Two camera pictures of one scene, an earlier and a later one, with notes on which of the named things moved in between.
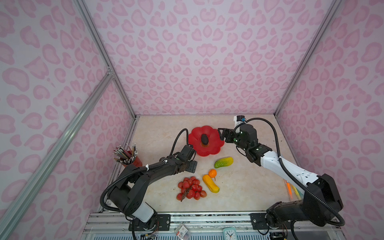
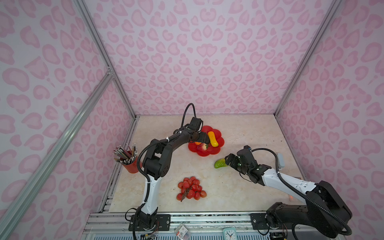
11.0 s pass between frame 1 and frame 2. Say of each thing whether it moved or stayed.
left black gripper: moved
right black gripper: moved
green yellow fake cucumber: stayed
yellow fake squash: moved
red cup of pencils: stayed
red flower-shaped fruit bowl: stayed
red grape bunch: stayed
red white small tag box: stayed
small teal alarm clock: stayed
